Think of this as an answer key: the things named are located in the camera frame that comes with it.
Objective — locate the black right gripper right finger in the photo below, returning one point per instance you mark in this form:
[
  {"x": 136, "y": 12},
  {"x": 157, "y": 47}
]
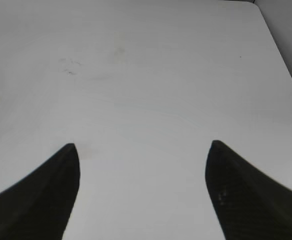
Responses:
[{"x": 249, "y": 205}]

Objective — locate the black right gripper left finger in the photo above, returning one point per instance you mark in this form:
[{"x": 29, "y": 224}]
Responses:
[{"x": 38, "y": 207}]

